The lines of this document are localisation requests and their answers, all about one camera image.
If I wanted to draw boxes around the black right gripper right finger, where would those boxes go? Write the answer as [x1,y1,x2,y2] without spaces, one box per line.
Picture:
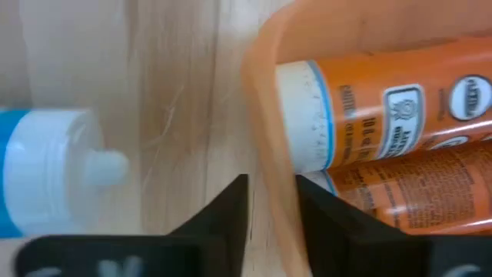
[294,173,492,277]

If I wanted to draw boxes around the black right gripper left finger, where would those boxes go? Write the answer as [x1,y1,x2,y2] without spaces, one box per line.
[14,173,250,277]

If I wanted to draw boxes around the orange sealant tube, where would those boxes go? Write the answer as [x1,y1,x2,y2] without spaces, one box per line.
[307,138,492,236]
[275,36,492,174]

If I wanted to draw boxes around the orange translucent plastic bin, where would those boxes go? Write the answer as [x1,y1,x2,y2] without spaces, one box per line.
[241,0,492,277]

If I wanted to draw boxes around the blue silicone tube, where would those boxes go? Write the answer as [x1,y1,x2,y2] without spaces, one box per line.
[0,107,131,239]

